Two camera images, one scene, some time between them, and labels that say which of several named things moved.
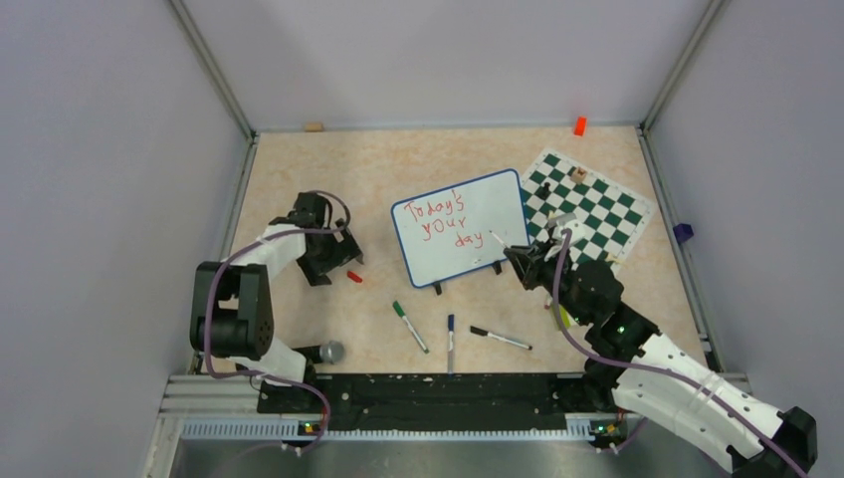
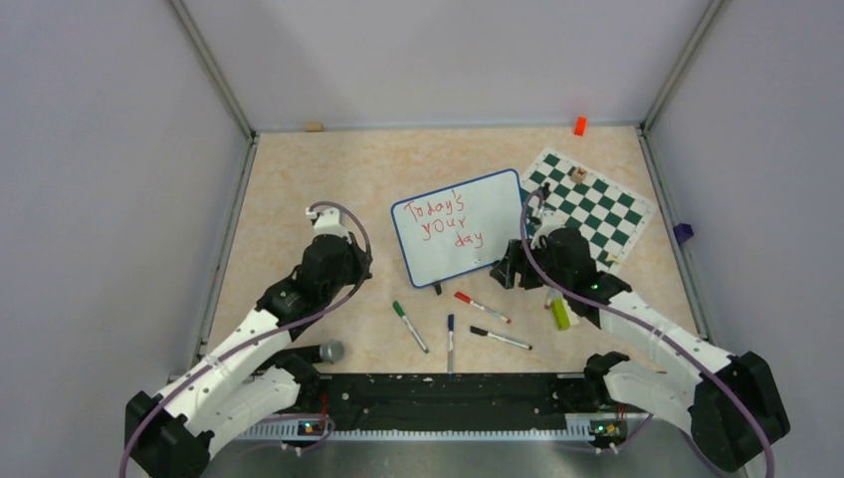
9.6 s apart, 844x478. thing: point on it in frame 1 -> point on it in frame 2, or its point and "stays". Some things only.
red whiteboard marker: (499, 239) -> (463, 297)
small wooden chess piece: (611, 258) stays
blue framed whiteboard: (449, 232) stays
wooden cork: (314, 126) stays
